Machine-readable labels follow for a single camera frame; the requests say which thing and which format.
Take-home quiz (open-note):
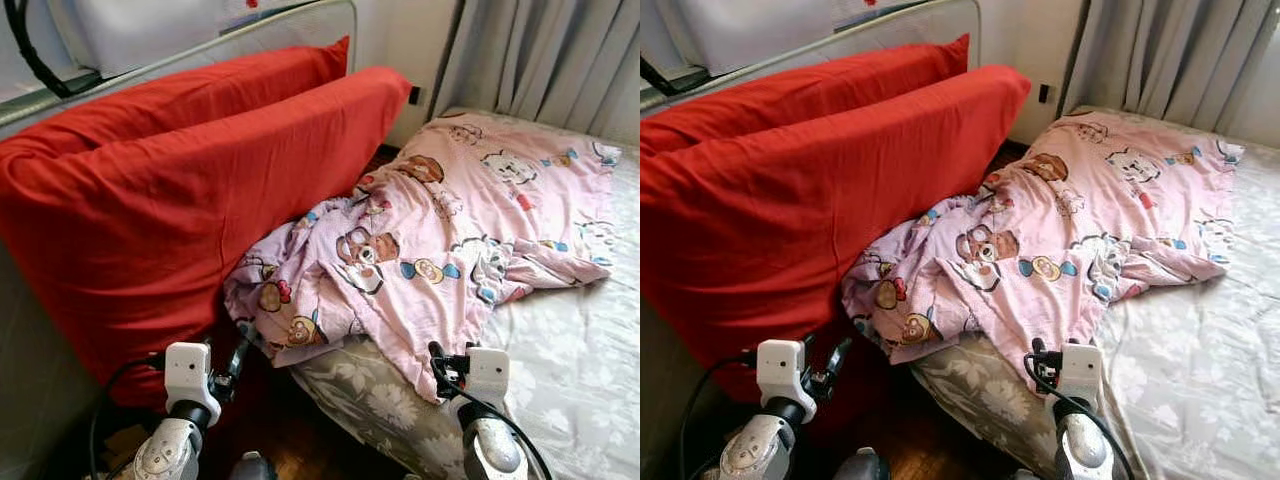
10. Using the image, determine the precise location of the grey curtain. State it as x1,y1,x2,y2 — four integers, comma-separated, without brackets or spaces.
435,0,641,146
1060,0,1280,151

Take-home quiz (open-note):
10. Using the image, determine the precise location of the black curved hose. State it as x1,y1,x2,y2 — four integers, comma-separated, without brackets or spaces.
5,0,101,99
640,55,693,99

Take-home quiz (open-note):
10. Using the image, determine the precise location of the thin red cushion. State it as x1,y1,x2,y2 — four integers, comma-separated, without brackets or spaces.
640,33,971,156
0,37,351,153

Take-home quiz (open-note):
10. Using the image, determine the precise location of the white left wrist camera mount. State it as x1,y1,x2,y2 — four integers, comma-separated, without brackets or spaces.
757,338,806,396
165,342,211,401

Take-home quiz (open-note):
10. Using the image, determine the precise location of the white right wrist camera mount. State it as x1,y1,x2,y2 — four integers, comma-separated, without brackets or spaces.
1058,342,1103,401
467,347,511,403

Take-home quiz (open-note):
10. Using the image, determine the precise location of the grey curved bed rail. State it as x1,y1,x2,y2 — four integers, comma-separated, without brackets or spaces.
640,0,983,111
0,0,359,131

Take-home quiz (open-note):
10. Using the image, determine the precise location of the bed with beige floral sheet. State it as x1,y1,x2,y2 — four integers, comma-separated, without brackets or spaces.
910,105,1280,480
290,105,641,480

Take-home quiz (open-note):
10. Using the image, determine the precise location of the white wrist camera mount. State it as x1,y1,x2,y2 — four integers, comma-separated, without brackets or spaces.
467,347,511,403
757,338,806,396
165,342,211,401
1058,342,1103,401

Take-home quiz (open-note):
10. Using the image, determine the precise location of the large red mattress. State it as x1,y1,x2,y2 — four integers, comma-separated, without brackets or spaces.
640,65,1033,401
0,65,413,411

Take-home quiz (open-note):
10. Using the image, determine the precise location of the pink cartoon print blanket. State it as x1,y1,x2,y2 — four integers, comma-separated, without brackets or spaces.
222,110,623,404
842,108,1246,381

